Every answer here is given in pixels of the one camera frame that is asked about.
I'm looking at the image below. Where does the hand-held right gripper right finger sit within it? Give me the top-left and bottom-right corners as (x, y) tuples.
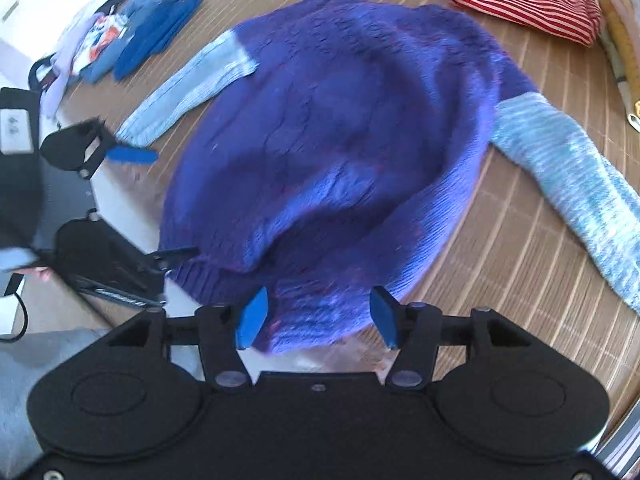
(369, 285), (533, 389)

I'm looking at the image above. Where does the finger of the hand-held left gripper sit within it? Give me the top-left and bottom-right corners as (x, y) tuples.
(55, 216), (201, 309)
(40, 119), (159, 181)

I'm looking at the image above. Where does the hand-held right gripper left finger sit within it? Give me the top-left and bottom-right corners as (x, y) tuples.
(106, 286), (269, 391)

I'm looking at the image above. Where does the purple knit sweater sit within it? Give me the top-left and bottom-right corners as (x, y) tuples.
(116, 0), (640, 356)

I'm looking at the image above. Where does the stack of folded clothes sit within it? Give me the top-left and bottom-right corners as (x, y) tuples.
(595, 0), (640, 136)

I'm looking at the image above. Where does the lavender cloth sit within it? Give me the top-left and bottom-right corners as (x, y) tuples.
(39, 12), (98, 118)

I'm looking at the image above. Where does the white printed garment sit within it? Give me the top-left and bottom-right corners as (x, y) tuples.
(70, 9), (132, 77)

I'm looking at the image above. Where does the blue garment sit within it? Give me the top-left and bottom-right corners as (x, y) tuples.
(80, 0), (206, 85)

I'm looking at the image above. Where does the bamboo mat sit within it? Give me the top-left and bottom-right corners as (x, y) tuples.
(50, 0), (640, 411)

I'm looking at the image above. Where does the black cable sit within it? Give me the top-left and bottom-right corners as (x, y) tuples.
(0, 287), (30, 345)

